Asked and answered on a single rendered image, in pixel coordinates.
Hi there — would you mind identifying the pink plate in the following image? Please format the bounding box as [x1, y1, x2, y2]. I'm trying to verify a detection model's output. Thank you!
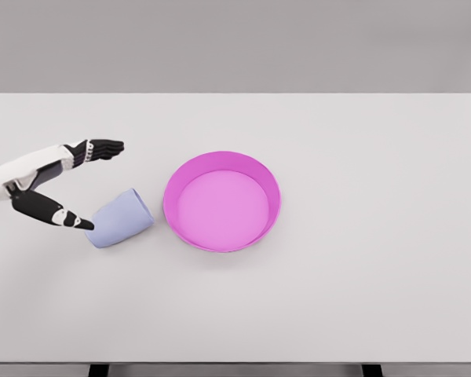
[162, 149, 282, 254]

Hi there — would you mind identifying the lavender cup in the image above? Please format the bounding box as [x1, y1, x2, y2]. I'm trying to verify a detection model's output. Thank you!
[84, 187, 155, 250]

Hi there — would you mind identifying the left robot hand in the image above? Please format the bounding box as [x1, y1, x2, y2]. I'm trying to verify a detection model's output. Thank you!
[0, 138, 126, 231]

